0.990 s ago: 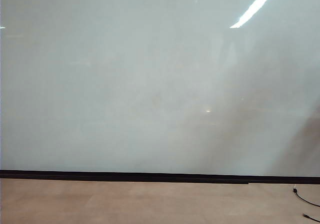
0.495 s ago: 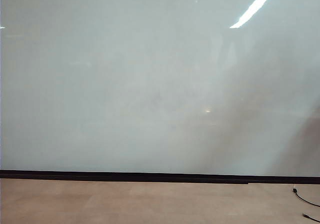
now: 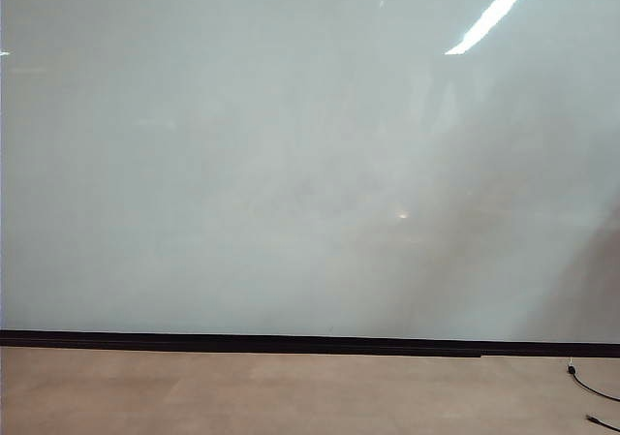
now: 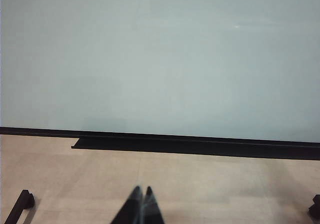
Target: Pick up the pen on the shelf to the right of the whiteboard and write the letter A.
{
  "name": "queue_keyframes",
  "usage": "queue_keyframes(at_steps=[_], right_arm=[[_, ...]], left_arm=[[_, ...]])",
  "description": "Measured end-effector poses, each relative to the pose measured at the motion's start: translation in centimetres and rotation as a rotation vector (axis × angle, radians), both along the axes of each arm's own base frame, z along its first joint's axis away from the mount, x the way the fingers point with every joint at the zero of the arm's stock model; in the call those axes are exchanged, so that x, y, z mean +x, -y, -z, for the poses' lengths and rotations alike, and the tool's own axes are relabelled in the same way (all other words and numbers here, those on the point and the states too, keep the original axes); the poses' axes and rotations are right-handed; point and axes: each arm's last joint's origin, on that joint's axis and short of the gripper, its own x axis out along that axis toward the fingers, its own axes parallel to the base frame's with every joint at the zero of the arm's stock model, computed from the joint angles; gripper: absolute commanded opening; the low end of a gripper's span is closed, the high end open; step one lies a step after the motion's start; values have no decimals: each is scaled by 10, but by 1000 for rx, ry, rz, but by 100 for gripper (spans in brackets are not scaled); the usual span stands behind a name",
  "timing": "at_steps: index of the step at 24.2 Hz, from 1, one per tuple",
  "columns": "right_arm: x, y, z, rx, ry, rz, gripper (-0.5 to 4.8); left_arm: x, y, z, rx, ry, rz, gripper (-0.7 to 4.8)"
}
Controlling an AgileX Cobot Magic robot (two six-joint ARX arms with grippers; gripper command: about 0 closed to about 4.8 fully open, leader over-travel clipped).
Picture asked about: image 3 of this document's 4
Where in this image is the large white glass whiteboard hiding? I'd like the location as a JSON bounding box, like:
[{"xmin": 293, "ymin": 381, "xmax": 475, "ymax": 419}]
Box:
[{"xmin": 0, "ymin": 0, "xmax": 620, "ymax": 345}]

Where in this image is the black whiteboard bottom rail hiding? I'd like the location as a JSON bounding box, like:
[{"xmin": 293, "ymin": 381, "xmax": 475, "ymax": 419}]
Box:
[{"xmin": 0, "ymin": 329, "xmax": 620, "ymax": 359}]

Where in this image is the black cable with round plug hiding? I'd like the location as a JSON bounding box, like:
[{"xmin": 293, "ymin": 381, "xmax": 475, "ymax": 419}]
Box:
[{"xmin": 565, "ymin": 358, "xmax": 620, "ymax": 403}]

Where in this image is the black cable with flat plug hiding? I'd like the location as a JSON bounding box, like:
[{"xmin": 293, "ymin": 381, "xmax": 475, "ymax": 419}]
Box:
[{"xmin": 584, "ymin": 413, "xmax": 620, "ymax": 433}]

